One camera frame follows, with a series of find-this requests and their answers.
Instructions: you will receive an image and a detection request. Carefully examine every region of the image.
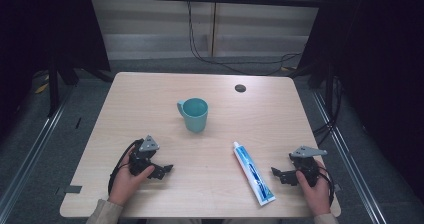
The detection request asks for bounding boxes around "metal floor rail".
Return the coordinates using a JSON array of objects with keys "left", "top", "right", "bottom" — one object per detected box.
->
[
  {"left": 0, "top": 85, "right": 75, "bottom": 216},
  {"left": 310, "top": 89, "right": 388, "bottom": 224}
]

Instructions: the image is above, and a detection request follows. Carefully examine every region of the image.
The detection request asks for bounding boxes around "bundle of black floor cables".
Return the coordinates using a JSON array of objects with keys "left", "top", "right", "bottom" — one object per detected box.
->
[{"left": 312, "top": 75, "right": 345, "bottom": 147}]

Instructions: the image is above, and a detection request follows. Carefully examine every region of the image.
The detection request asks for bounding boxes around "person's left hand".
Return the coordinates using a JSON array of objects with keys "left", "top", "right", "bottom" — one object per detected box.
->
[{"left": 107, "top": 163, "right": 156, "bottom": 207}]

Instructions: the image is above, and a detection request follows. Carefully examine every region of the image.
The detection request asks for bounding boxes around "blue and white toothpaste tube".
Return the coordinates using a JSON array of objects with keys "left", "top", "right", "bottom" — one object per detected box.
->
[{"left": 232, "top": 141, "right": 277, "bottom": 207}]

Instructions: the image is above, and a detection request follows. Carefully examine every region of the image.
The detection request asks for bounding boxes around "black curtain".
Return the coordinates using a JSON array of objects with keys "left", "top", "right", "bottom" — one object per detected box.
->
[
  {"left": 294, "top": 0, "right": 424, "bottom": 193},
  {"left": 0, "top": 0, "right": 112, "bottom": 135}
]

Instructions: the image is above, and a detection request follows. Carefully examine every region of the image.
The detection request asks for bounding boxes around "teal cup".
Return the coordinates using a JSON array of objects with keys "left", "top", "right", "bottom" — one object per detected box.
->
[{"left": 176, "top": 97, "right": 209, "bottom": 134}]

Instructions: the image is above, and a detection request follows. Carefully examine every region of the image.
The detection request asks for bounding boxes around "left hand-held gripper black cable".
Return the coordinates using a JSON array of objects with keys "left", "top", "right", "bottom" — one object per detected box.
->
[{"left": 107, "top": 138, "right": 145, "bottom": 196}]

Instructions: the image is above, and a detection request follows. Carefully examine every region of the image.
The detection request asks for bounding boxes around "hand-held gripper black cable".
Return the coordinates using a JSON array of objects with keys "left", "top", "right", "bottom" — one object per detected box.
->
[
  {"left": 107, "top": 138, "right": 145, "bottom": 196},
  {"left": 316, "top": 165, "right": 336, "bottom": 207}
]

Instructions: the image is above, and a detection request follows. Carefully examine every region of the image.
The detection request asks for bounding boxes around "right hand-held gripper black cable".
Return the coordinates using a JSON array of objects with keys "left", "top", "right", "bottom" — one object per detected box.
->
[{"left": 316, "top": 165, "right": 336, "bottom": 207}]

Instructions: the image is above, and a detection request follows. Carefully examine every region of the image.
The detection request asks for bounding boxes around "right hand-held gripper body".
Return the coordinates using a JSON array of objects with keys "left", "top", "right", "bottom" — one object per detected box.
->
[{"left": 288, "top": 145, "right": 329, "bottom": 188}]

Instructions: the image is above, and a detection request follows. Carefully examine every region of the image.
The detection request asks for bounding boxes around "black metal stand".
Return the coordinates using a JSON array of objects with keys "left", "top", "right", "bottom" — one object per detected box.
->
[{"left": 47, "top": 58, "right": 80, "bottom": 118}]

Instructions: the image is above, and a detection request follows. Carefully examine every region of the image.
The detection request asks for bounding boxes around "yellow floor scrap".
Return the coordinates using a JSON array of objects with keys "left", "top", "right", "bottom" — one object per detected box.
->
[{"left": 34, "top": 81, "right": 50, "bottom": 95}]

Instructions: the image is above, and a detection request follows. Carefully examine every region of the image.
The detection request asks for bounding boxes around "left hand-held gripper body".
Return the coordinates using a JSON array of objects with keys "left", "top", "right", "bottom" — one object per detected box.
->
[{"left": 128, "top": 134, "right": 161, "bottom": 177}]

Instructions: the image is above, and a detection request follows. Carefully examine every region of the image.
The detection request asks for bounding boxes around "person's right hand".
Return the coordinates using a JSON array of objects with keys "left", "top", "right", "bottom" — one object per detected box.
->
[{"left": 295, "top": 159, "right": 332, "bottom": 217}]

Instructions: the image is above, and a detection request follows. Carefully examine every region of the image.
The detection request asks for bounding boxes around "black wall cable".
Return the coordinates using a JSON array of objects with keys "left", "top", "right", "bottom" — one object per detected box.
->
[{"left": 186, "top": 0, "right": 303, "bottom": 77}]

